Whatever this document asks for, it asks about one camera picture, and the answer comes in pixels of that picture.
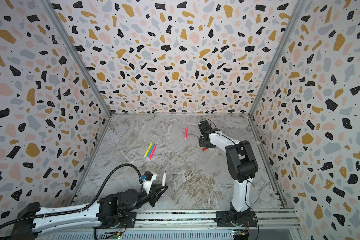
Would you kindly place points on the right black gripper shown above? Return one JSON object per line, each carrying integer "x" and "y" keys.
{"x": 202, "y": 141}

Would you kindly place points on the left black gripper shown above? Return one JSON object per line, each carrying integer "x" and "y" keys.
{"x": 151, "y": 195}

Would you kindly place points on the bright pink highlighter pen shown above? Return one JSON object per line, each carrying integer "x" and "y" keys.
{"x": 186, "y": 133}

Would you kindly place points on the white pen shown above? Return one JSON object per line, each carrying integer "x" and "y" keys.
{"x": 163, "y": 183}

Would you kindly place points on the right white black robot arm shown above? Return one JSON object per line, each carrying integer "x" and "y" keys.
{"x": 242, "y": 166}

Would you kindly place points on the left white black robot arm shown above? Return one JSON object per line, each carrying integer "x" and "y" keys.
{"x": 48, "y": 220}

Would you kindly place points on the blue green pen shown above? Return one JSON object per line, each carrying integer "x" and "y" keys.
{"x": 149, "y": 151}

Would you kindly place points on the yellow highlighter pen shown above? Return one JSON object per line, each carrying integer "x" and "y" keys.
{"x": 148, "y": 150}

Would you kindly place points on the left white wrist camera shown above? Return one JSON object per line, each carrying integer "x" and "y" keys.
{"x": 148, "y": 179}

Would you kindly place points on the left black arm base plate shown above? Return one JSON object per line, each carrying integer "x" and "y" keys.
{"x": 118, "y": 221}

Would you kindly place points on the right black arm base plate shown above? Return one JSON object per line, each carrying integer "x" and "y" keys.
{"x": 232, "y": 218}

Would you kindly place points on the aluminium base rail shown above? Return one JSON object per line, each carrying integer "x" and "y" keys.
{"x": 260, "y": 224}

